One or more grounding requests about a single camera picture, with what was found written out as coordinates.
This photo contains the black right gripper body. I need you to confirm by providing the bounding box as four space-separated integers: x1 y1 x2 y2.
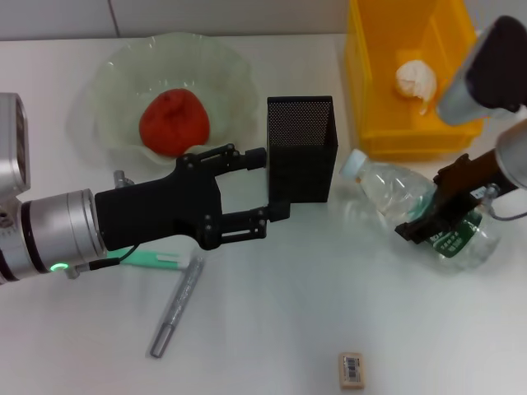
432 148 515 207

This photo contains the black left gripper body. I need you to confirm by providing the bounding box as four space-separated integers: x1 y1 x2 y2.
95 154 223 251

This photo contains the clear green-label water bottle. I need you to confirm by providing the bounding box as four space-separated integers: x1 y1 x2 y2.
338 148 501 272

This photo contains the orange fruit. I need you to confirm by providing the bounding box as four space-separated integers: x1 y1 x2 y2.
138 89 211 156

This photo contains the white paper ball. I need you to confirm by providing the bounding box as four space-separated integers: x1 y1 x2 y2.
394 59 439 115

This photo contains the mint green pen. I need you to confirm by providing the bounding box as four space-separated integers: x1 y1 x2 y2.
119 250 190 267

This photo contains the black mesh pen holder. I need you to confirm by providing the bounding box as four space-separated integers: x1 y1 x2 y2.
266 95 339 205

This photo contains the silver grey pen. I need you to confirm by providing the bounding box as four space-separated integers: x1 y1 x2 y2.
148 257 206 358

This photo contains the pale green glass fruit plate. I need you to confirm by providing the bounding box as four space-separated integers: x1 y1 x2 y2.
92 35 254 165

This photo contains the beige eraser with barcode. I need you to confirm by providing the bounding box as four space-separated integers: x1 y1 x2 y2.
332 351 367 388

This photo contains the yellow plastic bin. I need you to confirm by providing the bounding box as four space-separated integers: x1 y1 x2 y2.
344 0 494 161

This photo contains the dark right arm cable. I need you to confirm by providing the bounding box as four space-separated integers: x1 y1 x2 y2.
485 184 527 221

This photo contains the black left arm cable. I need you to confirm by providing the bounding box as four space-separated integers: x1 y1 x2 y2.
76 244 139 272

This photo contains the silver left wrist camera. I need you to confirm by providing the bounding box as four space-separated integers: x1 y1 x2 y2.
0 93 32 194

